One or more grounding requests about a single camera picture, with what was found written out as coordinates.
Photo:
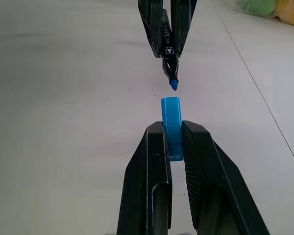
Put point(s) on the green plush toy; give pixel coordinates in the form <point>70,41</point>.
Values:
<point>257,6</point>

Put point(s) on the blue marker cap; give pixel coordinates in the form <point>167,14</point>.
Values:
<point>170,117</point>

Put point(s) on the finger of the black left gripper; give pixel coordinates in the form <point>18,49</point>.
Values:
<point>182,22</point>
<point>150,22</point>

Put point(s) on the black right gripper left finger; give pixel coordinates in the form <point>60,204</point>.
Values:
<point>144,176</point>

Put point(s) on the black marker with blue tip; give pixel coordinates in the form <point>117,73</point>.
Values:
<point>167,44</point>

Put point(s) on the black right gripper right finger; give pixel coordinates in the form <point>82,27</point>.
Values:
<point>210,176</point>

